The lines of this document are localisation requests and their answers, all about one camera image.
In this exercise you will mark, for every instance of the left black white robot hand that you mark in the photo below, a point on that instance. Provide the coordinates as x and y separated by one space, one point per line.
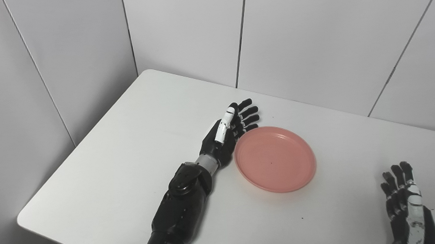
219 146

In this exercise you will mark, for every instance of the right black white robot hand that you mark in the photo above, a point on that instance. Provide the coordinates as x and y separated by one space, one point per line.
408 216

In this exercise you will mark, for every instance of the pink round plate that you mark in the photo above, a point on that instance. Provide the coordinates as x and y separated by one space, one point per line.
275 159

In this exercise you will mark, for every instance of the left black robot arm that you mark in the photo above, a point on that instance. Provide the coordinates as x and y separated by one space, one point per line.
181 212

